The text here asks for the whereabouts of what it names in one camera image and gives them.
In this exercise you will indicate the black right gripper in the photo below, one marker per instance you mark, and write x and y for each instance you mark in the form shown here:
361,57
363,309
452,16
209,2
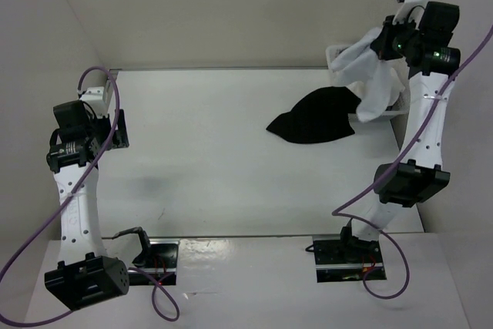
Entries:
381,43

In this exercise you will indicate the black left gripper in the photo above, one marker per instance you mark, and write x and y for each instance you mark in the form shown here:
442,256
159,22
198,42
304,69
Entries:
120,139

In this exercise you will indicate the white skirt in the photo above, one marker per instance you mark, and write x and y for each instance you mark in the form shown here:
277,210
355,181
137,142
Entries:
358,68

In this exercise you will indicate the black skirt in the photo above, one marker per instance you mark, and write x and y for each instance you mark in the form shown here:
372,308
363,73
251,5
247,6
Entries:
322,116

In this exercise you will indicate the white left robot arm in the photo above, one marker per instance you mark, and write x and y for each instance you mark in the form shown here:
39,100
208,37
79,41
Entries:
85,274

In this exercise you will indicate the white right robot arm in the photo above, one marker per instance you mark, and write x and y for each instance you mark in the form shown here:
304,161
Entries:
417,174

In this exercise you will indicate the white plastic basket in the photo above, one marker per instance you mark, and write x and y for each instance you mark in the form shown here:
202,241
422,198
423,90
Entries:
397,103

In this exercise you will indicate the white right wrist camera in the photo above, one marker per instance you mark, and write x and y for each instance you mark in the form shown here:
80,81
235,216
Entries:
410,1

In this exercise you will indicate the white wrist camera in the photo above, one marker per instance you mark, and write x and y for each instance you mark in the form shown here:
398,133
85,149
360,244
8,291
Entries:
410,1
98,98

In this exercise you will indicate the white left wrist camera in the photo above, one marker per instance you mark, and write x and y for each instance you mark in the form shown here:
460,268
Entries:
98,98

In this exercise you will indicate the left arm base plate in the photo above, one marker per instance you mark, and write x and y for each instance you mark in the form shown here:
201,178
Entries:
160,260

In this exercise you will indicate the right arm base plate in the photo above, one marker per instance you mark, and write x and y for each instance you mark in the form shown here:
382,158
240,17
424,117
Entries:
335,263

